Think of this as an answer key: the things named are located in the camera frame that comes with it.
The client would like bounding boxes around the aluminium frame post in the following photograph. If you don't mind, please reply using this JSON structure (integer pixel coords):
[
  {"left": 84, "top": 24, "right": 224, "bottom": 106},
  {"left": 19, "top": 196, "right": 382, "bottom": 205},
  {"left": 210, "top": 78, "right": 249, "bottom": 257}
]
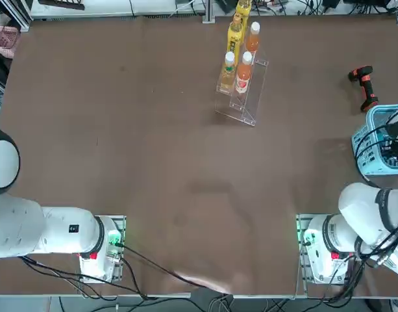
[{"left": 202, "top": 0, "right": 216, "bottom": 24}]

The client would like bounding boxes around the pink plastic basket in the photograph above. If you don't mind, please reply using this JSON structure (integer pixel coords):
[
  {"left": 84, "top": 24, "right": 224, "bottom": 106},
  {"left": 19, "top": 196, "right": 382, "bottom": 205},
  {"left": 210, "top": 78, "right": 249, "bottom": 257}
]
[{"left": 0, "top": 25, "right": 23, "bottom": 59}]

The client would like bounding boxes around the clear acrylic stepped shelf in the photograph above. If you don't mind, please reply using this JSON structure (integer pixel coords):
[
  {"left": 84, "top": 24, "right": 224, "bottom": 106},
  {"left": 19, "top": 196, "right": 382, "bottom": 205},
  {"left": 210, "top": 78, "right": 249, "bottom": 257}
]
[{"left": 214, "top": 12, "right": 270, "bottom": 127}]

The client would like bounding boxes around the dark power adapter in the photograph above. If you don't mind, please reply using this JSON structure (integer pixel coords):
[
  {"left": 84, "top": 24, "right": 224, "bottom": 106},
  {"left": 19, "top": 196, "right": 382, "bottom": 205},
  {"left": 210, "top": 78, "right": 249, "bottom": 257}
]
[{"left": 217, "top": 0, "right": 238, "bottom": 13}]

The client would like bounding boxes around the orange drink bottle white cap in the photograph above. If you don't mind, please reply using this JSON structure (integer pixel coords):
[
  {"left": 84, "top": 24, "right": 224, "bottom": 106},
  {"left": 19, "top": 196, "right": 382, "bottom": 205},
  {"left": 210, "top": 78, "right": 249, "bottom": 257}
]
[{"left": 243, "top": 21, "right": 262, "bottom": 55}]

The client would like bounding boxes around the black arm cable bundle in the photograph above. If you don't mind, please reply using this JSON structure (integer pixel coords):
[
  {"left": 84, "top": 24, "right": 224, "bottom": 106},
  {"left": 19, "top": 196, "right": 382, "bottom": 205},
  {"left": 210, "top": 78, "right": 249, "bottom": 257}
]
[{"left": 353, "top": 109, "right": 398, "bottom": 270}]

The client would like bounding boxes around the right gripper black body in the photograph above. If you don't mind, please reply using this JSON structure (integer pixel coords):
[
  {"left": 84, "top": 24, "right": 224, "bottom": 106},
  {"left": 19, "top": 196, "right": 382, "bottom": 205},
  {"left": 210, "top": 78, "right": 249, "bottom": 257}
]
[{"left": 383, "top": 142, "right": 398, "bottom": 168}]

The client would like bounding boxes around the black slotted rack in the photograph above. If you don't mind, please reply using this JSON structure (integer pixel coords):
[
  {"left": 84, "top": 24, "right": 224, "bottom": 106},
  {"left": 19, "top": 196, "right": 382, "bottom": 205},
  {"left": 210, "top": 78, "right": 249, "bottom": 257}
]
[{"left": 38, "top": 0, "right": 86, "bottom": 10}]

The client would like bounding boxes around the light blue plastic basket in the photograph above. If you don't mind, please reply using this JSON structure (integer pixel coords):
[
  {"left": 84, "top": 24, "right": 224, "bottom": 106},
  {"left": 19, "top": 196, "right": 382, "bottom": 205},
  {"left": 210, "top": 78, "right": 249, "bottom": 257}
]
[{"left": 351, "top": 103, "right": 398, "bottom": 176}]

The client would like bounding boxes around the reddish drink bottle white cap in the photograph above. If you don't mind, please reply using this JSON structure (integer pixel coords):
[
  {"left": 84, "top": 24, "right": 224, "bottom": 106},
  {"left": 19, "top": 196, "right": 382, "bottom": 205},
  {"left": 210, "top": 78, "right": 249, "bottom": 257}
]
[{"left": 234, "top": 51, "right": 254, "bottom": 96}]

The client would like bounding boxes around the black cable across table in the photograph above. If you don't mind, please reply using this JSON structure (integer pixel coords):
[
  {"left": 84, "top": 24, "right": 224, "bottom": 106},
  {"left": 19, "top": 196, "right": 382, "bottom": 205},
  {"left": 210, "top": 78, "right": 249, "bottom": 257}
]
[{"left": 119, "top": 242, "right": 234, "bottom": 296}]

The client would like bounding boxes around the pale yellow bottle white cap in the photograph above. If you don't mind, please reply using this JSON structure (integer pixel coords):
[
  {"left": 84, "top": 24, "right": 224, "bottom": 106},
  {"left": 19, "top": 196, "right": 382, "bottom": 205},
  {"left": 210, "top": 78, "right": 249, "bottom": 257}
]
[{"left": 219, "top": 51, "right": 237, "bottom": 94}]

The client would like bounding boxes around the yellow drink bottle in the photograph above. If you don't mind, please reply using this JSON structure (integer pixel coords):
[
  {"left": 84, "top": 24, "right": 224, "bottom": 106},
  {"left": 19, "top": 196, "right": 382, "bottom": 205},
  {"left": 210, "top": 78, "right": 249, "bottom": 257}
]
[
  {"left": 234, "top": 0, "right": 253, "bottom": 24},
  {"left": 227, "top": 14, "right": 247, "bottom": 56}
]

